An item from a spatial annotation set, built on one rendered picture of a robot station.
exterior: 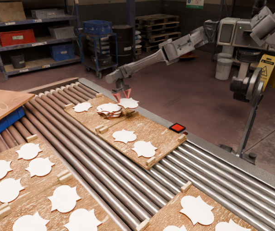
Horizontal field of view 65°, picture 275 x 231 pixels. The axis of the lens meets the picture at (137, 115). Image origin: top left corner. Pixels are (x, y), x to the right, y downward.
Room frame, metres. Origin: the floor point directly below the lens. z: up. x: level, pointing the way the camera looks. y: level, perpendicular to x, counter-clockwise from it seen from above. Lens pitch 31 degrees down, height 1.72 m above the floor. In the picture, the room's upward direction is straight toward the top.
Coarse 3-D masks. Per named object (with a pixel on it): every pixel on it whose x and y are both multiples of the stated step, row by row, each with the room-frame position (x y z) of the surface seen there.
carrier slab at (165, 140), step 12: (132, 120) 1.23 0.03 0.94; (144, 120) 1.23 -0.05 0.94; (108, 132) 1.09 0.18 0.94; (144, 132) 1.09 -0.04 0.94; (156, 132) 1.09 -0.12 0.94; (168, 132) 1.09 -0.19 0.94; (120, 144) 0.98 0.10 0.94; (132, 144) 0.98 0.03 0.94; (156, 144) 0.97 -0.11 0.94; (168, 144) 0.97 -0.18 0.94; (132, 156) 0.88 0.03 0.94; (156, 156) 0.87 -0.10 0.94; (144, 168) 0.80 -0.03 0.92
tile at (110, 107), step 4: (104, 104) 1.35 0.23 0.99; (108, 104) 1.35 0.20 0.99; (112, 104) 1.35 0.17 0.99; (116, 104) 1.35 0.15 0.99; (100, 108) 1.31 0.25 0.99; (104, 108) 1.30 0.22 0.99; (108, 108) 1.29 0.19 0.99; (112, 108) 1.29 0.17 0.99; (116, 108) 1.29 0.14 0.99; (120, 108) 1.29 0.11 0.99; (108, 112) 1.25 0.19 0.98; (112, 112) 1.25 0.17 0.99
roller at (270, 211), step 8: (72, 88) 1.79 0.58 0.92; (80, 96) 1.66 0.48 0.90; (176, 152) 0.93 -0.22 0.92; (184, 160) 0.87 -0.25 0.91; (192, 160) 0.86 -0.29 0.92; (200, 168) 0.80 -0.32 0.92; (208, 176) 0.76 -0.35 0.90; (216, 176) 0.75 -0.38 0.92; (224, 184) 0.70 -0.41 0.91; (232, 184) 0.70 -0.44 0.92; (232, 192) 0.67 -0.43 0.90; (240, 192) 0.65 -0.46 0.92; (248, 200) 0.62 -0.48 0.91; (256, 200) 0.61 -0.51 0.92; (264, 208) 0.57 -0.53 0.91; (272, 208) 0.57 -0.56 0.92; (272, 216) 0.54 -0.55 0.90
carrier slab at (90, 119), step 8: (104, 96) 1.60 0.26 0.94; (96, 104) 1.46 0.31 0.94; (72, 112) 1.34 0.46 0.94; (88, 112) 1.34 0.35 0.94; (96, 112) 1.34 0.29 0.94; (80, 120) 1.24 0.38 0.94; (88, 120) 1.24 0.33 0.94; (96, 120) 1.24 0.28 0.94; (104, 120) 1.23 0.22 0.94; (112, 120) 1.23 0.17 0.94; (120, 120) 1.23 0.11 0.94; (88, 128) 1.14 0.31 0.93
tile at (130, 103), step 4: (120, 100) 1.29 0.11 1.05; (124, 100) 1.29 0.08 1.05; (128, 100) 1.29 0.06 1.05; (132, 100) 1.29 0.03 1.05; (120, 104) 1.24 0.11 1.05; (124, 104) 1.24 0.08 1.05; (128, 104) 1.24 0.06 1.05; (132, 104) 1.24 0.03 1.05; (136, 104) 1.24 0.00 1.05; (124, 108) 1.20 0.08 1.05; (128, 108) 1.21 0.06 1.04; (132, 108) 1.20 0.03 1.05
